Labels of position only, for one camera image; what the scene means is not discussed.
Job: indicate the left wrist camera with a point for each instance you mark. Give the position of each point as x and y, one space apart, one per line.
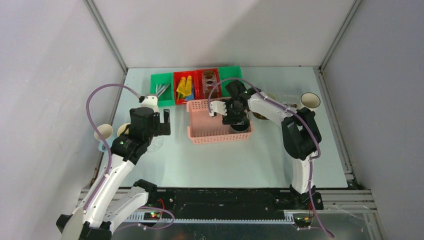
149 101

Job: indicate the clear textured toothbrush holder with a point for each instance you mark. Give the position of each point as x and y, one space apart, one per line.
292 103

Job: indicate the green toothpaste tube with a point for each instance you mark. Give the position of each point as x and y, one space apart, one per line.
180 96

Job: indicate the white mug blue handle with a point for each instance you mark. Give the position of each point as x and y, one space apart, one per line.
106 132

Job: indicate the green bin far right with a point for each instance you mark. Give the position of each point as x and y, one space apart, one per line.
226 72

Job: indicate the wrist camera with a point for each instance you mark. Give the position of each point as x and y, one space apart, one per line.
217 107
149 101

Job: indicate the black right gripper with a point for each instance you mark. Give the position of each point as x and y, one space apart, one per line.
226 119

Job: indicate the clear textured oval tray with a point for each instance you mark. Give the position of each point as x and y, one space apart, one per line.
155 144

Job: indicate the black mug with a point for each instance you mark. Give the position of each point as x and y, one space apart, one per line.
240 127

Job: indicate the pink perforated basket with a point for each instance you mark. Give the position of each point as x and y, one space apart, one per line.
204 129

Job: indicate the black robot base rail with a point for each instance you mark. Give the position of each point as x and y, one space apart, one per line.
232 204

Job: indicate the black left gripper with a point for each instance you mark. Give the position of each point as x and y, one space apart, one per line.
162 128

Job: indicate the green bin with toothbrushes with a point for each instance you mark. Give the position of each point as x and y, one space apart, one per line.
167 99

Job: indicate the light green mug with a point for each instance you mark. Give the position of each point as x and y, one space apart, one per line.
271 96

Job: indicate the white mug dark rim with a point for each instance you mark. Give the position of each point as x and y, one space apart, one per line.
310 101

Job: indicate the red bin with holder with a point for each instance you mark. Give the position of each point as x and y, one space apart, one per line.
198 84

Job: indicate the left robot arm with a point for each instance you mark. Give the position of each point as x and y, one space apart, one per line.
94 218

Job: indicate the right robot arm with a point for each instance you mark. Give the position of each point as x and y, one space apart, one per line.
300 134

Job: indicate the white toothbrush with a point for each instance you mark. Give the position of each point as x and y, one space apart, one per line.
159 89

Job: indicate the cream mug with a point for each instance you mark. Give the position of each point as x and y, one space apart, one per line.
123 130

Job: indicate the brown wooden oval tray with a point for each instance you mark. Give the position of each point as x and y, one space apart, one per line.
259 116

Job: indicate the brown wooden toothbrush holder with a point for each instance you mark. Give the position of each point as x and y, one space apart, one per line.
209 78

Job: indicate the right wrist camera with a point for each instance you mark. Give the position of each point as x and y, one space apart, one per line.
217 107

